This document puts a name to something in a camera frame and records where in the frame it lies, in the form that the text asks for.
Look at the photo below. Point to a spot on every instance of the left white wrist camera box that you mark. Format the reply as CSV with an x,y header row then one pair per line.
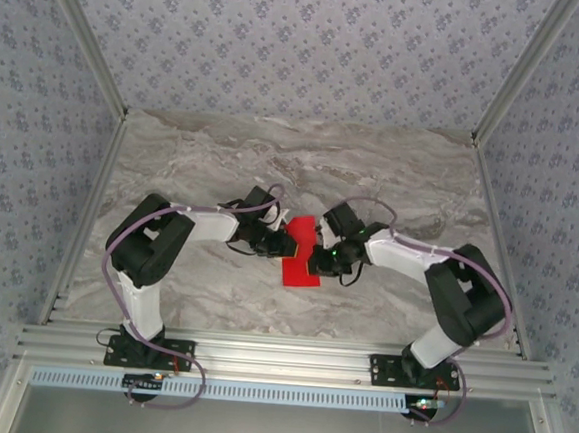
x,y
275,216

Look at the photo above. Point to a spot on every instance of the red paper sheet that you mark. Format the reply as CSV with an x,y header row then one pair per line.
x,y
304,238

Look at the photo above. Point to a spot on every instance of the aluminium side rail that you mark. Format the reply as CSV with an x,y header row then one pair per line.
x,y
499,233
92,201

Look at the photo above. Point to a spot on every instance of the small adapter circuit board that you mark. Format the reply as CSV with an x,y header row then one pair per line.
x,y
143,381
427,404

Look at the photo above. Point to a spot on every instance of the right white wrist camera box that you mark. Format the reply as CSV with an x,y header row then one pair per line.
x,y
326,232

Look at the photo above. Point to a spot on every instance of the grey metal sheet panel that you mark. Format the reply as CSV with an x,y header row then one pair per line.
x,y
272,431

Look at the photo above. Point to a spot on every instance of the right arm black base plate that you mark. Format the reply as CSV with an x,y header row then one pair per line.
x,y
385,372

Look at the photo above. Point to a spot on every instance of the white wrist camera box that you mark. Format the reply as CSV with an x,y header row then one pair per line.
x,y
275,216
326,232

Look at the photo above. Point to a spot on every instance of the aluminium corner post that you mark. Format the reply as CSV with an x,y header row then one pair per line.
x,y
83,35
527,69

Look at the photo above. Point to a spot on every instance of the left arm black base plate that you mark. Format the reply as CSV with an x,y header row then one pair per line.
x,y
178,355

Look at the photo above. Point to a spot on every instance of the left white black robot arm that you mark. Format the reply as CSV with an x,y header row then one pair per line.
x,y
152,246

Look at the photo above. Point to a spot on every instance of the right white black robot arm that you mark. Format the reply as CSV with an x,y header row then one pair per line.
x,y
463,300

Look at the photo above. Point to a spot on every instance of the aluminium mounting rail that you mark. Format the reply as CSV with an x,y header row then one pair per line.
x,y
278,358

